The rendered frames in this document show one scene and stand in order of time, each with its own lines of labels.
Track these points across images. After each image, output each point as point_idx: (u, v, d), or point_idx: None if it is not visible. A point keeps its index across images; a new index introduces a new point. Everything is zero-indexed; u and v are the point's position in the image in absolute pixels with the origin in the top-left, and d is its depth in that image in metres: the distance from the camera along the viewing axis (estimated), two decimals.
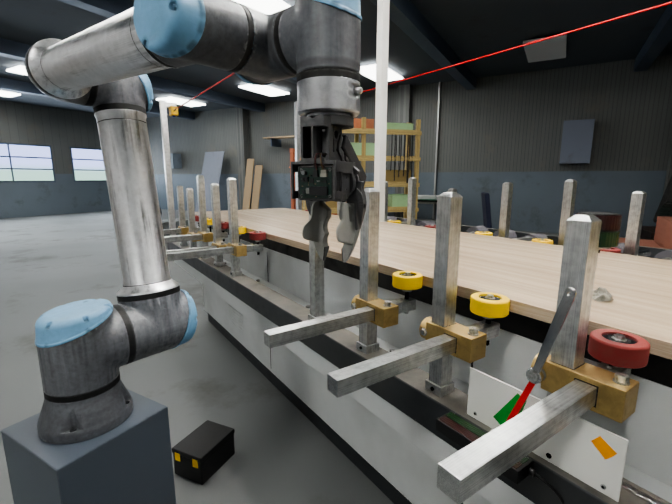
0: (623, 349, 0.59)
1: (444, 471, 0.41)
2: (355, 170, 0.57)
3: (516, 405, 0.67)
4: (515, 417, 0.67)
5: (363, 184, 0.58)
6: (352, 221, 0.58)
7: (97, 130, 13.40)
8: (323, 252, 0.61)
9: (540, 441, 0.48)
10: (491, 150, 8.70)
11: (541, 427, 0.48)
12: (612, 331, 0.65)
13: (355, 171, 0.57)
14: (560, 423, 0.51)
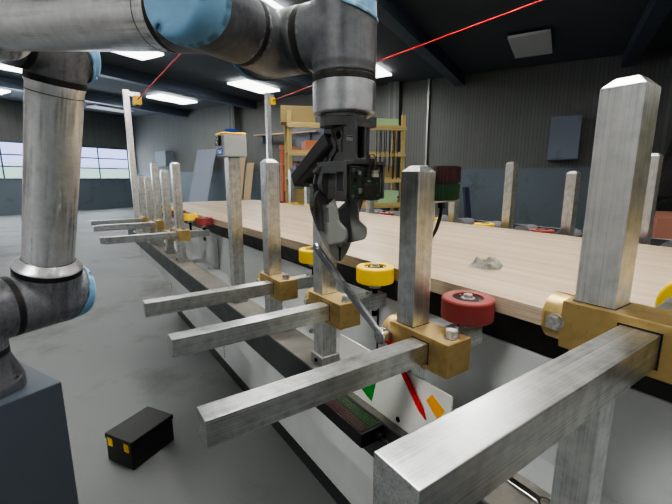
0: (463, 306, 0.57)
1: (199, 414, 0.39)
2: None
3: (406, 383, 0.58)
4: (416, 394, 0.57)
5: None
6: (353, 220, 0.61)
7: (90, 128, 13.38)
8: (338, 252, 0.60)
9: (338, 392, 0.46)
10: (480, 147, 8.68)
11: (338, 377, 0.46)
12: (467, 292, 0.63)
13: None
14: (369, 376, 0.49)
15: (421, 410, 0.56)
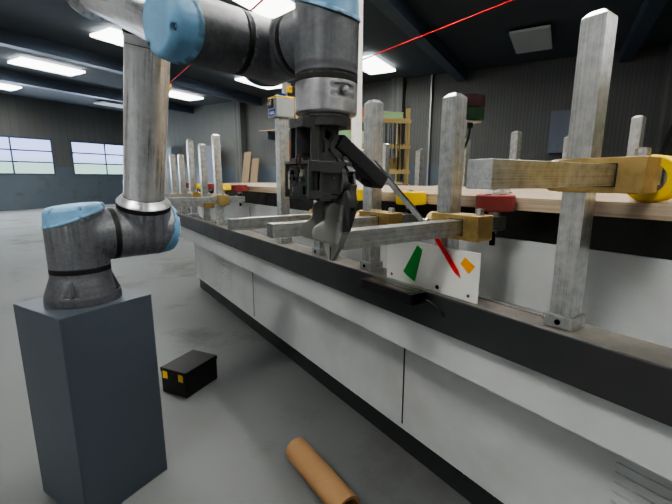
0: (493, 197, 0.80)
1: None
2: (348, 170, 0.56)
3: (444, 255, 0.80)
4: (452, 261, 0.78)
5: (356, 187, 0.56)
6: (339, 222, 0.58)
7: (97, 124, 13.59)
8: (329, 252, 0.61)
9: (415, 237, 0.69)
10: (481, 141, 8.89)
11: (415, 226, 0.69)
12: None
13: (348, 171, 0.56)
14: (433, 231, 0.72)
15: (456, 271, 0.78)
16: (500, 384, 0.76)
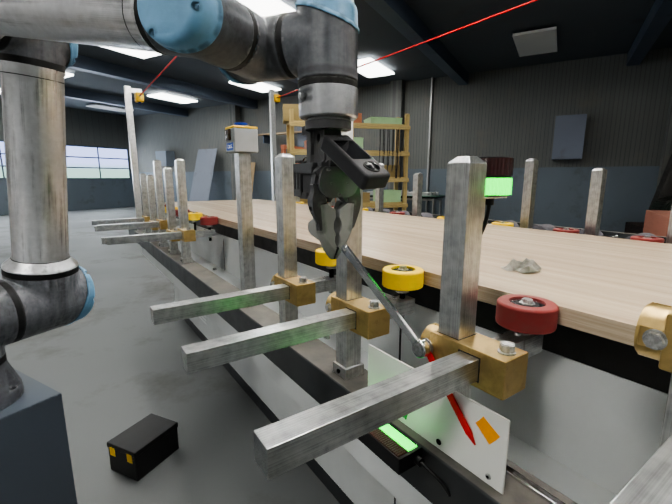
0: (526, 312, 0.52)
1: (257, 440, 0.34)
2: (314, 170, 0.57)
3: (451, 402, 0.52)
4: (463, 416, 0.50)
5: (313, 187, 0.57)
6: (318, 221, 0.60)
7: (90, 127, 13.31)
8: (333, 250, 0.62)
9: (403, 410, 0.41)
10: (483, 146, 8.62)
11: (404, 393, 0.41)
12: (523, 296, 0.58)
13: (314, 171, 0.57)
14: (434, 391, 0.44)
15: (469, 434, 0.50)
16: None
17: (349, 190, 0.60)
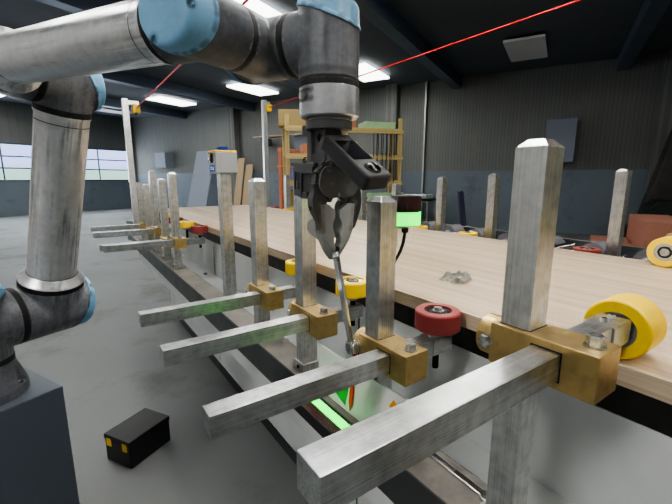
0: (432, 318, 0.65)
1: (204, 411, 0.47)
2: (315, 170, 0.57)
3: None
4: (352, 395, 0.70)
5: (313, 187, 0.57)
6: (318, 221, 0.60)
7: (90, 129, 13.45)
8: (334, 250, 0.62)
9: (321, 393, 0.54)
10: (477, 149, 8.75)
11: (321, 380, 0.54)
12: (438, 304, 0.71)
13: (315, 171, 0.57)
14: (349, 379, 0.57)
15: (350, 404, 0.71)
16: None
17: (349, 190, 0.60)
